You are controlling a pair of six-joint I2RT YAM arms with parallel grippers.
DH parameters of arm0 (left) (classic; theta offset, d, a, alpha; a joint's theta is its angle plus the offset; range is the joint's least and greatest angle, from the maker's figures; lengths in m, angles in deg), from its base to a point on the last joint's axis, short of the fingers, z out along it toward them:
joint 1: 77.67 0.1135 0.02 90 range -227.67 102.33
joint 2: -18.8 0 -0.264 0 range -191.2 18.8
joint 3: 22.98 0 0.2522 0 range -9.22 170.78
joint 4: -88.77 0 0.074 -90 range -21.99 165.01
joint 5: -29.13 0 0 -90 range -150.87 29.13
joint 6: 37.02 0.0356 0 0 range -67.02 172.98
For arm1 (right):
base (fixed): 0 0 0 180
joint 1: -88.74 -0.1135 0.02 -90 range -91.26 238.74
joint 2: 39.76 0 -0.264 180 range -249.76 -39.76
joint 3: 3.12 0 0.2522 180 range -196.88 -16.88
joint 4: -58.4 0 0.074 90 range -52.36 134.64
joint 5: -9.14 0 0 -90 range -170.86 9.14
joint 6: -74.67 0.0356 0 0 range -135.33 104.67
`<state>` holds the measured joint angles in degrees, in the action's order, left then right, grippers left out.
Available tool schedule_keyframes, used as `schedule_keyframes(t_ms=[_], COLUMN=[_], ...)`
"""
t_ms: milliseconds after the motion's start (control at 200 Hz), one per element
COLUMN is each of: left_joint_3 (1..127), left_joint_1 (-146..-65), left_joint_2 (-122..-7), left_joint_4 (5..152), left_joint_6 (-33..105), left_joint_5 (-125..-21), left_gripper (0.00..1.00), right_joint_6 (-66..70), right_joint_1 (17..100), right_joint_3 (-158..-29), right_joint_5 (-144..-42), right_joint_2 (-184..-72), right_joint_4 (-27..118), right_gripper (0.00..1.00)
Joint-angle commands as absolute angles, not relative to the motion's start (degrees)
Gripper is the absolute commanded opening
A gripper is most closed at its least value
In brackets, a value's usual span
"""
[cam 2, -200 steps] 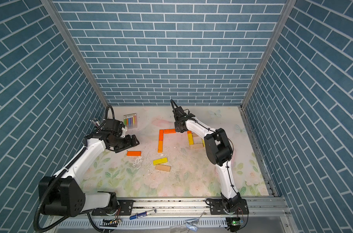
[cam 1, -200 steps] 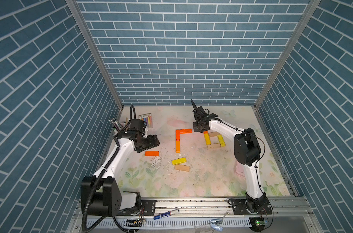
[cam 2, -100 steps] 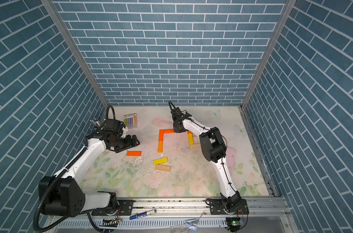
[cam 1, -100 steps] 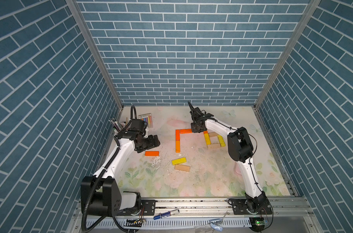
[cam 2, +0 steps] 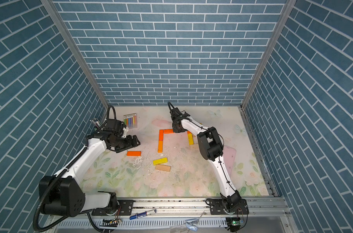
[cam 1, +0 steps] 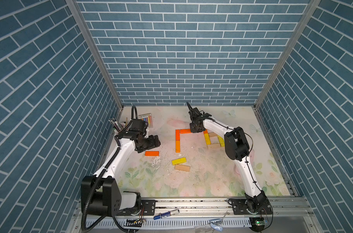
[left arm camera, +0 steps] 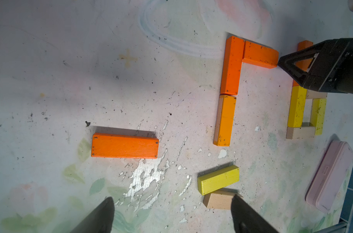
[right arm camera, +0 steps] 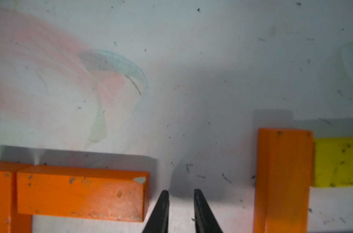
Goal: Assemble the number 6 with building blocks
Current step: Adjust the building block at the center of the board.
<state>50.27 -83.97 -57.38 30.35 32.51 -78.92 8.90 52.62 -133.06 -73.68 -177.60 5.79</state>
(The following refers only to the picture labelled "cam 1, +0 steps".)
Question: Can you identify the aluminium front rail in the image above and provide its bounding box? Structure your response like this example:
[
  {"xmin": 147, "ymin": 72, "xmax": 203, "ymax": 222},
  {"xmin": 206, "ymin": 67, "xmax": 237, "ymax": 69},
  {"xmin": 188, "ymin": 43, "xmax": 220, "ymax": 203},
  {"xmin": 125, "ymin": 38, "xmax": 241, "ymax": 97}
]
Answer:
[{"xmin": 142, "ymin": 196, "xmax": 314, "ymax": 218}]

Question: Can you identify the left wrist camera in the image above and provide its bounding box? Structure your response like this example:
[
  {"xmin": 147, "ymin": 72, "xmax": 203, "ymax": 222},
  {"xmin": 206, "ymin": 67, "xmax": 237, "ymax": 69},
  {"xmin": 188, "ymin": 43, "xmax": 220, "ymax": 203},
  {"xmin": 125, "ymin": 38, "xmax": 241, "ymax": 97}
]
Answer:
[{"xmin": 139, "ymin": 119, "xmax": 148, "ymax": 134}]

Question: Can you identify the amber orange block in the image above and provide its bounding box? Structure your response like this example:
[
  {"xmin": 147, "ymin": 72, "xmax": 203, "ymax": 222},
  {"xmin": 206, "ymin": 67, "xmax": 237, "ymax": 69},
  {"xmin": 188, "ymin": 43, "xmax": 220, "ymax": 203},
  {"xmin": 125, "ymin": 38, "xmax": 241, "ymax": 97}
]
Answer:
[{"xmin": 176, "ymin": 140, "xmax": 180, "ymax": 153}]

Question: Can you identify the blue white tape dispenser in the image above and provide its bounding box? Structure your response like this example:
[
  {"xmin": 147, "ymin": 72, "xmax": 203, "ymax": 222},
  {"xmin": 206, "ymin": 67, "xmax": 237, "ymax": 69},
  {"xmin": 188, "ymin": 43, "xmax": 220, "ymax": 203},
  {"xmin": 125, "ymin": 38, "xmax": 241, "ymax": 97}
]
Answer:
[{"xmin": 209, "ymin": 218, "xmax": 223, "ymax": 232}]

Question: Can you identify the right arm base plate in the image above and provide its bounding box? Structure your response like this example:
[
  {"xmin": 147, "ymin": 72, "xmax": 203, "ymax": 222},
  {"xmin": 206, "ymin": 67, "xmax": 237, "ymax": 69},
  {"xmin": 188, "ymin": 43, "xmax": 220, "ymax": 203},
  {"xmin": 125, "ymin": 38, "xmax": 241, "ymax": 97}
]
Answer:
[{"xmin": 227, "ymin": 198, "xmax": 273, "ymax": 215}]

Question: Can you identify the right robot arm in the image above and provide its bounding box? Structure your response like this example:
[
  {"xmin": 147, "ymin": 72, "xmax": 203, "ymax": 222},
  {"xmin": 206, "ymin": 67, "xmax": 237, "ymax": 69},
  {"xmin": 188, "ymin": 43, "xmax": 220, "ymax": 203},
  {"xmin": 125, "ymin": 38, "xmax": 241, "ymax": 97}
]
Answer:
[{"xmin": 187, "ymin": 103, "xmax": 268, "ymax": 214}]

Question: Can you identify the blue screwdriver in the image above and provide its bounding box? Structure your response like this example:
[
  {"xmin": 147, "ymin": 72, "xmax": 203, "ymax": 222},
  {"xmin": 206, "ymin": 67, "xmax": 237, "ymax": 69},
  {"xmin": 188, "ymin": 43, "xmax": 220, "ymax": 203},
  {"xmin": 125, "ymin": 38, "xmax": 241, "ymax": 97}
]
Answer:
[{"xmin": 153, "ymin": 209, "xmax": 180, "ymax": 220}]

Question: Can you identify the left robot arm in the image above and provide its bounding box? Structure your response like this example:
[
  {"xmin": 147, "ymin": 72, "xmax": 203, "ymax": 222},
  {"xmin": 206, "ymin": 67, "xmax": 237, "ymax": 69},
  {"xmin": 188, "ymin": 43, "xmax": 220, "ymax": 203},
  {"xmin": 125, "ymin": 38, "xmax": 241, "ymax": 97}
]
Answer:
[{"xmin": 80, "ymin": 106, "xmax": 161, "ymax": 233}]

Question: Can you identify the pink plastic tray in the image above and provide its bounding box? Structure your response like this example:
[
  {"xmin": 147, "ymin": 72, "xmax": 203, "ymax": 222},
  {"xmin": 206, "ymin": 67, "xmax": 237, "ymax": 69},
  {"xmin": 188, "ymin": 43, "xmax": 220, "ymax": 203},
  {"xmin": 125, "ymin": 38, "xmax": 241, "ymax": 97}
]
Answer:
[{"xmin": 245, "ymin": 150, "xmax": 255, "ymax": 166}]

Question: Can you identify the pink pen holder cup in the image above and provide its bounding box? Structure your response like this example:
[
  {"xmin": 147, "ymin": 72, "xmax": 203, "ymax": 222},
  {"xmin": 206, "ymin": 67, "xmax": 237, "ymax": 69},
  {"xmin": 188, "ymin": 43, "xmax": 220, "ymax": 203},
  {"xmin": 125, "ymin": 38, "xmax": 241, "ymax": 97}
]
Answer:
[{"xmin": 109, "ymin": 117, "xmax": 126, "ymax": 135}]

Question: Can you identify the green led circuit board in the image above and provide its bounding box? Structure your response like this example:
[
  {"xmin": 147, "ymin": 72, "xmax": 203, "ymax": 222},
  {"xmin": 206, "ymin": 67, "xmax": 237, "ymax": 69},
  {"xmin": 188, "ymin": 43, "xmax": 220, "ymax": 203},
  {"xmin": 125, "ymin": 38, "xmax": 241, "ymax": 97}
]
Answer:
[{"xmin": 249, "ymin": 217, "xmax": 266, "ymax": 233}]

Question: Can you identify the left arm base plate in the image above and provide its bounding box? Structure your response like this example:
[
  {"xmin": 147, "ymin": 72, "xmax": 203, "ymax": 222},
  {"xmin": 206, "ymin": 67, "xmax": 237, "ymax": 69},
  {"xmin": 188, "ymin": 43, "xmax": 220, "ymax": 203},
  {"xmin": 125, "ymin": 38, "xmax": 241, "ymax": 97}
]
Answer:
[{"xmin": 116, "ymin": 200, "xmax": 156, "ymax": 216}]

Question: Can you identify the highlighter marker pack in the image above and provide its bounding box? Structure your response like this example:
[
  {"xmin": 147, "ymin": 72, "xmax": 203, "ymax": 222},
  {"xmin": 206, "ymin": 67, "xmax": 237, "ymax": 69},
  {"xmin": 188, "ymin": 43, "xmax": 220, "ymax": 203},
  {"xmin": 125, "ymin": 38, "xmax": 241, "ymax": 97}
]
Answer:
[{"xmin": 138, "ymin": 113, "xmax": 153, "ymax": 128}]

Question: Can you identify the yellow block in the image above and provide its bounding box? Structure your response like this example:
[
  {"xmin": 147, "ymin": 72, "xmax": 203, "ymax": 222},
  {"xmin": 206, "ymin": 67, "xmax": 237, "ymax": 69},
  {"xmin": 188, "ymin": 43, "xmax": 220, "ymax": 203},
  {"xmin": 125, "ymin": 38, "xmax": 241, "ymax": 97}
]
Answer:
[
  {"xmin": 217, "ymin": 136, "xmax": 225, "ymax": 147},
  {"xmin": 172, "ymin": 157, "xmax": 187, "ymax": 166},
  {"xmin": 204, "ymin": 134, "xmax": 211, "ymax": 146}
]

